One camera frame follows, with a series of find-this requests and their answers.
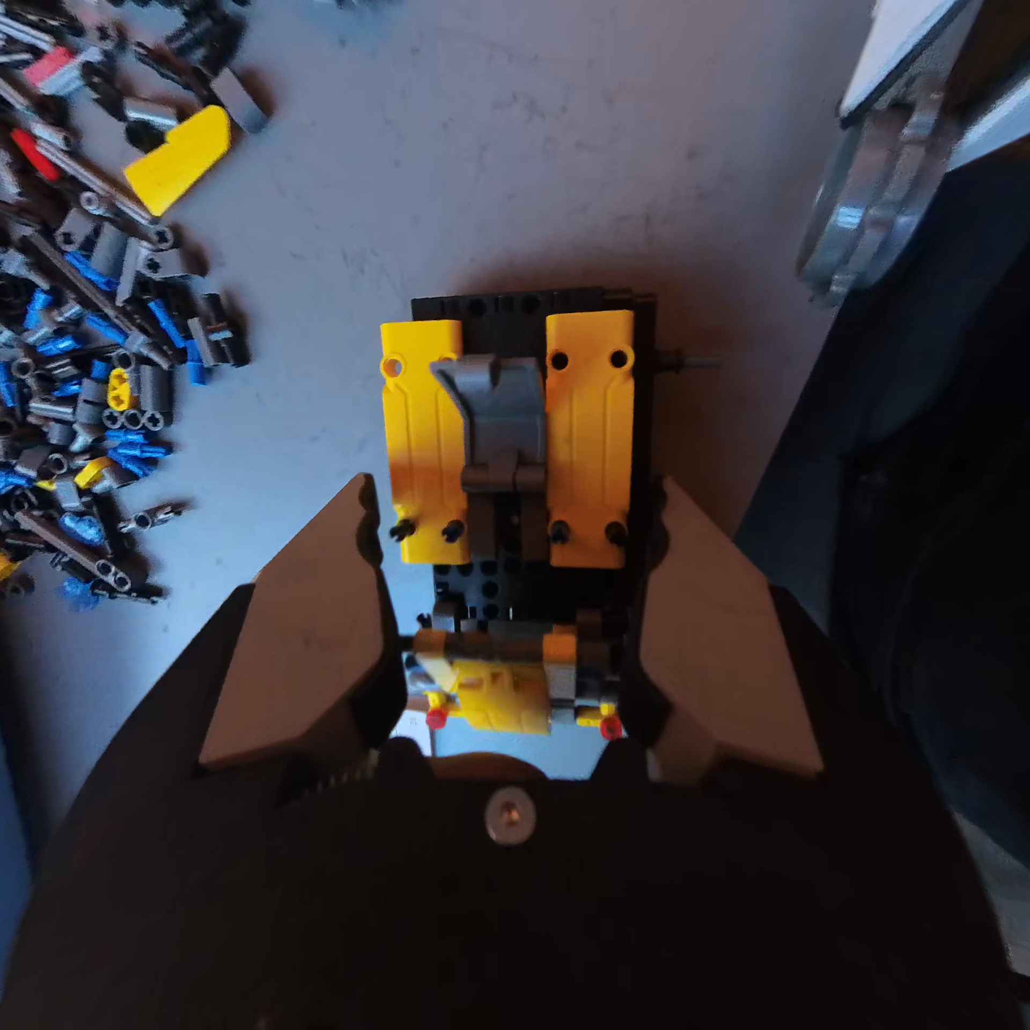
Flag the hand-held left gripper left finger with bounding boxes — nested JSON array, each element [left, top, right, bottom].
[[198, 473, 403, 769]]

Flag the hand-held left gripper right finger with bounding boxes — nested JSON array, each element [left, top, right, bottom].
[[623, 476, 823, 785]]

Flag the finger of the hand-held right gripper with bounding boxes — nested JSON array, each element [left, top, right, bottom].
[[937, 72, 1030, 174], [837, 0, 987, 126]]

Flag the dark grey toy wheel rim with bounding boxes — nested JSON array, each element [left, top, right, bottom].
[[795, 100, 962, 311]]

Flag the yellow black toy brick car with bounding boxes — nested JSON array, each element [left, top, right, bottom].
[[378, 288, 717, 741]]

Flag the grey desk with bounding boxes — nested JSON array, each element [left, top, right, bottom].
[[0, 0, 882, 806]]

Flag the person's dark trousers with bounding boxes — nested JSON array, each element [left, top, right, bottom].
[[736, 153, 1030, 886]]

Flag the pile of small toy bricks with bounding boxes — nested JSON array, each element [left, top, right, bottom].
[[0, 0, 275, 613]]

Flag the yellow curved toy panel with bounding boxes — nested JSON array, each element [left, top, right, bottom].
[[123, 105, 234, 218]]

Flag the grey curved toy piece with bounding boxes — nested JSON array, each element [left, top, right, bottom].
[[211, 68, 272, 135]]

